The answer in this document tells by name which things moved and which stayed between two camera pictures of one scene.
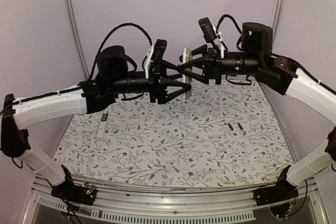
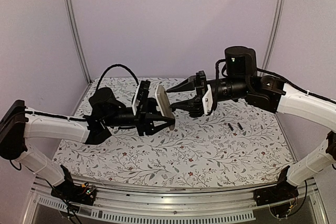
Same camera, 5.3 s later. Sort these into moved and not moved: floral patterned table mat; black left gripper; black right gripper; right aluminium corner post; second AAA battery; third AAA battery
Moved: black right gripper; black left gripper
Not moved: floral patterned table mat; second AAA battery; third AAA battery; right aluminium corner post
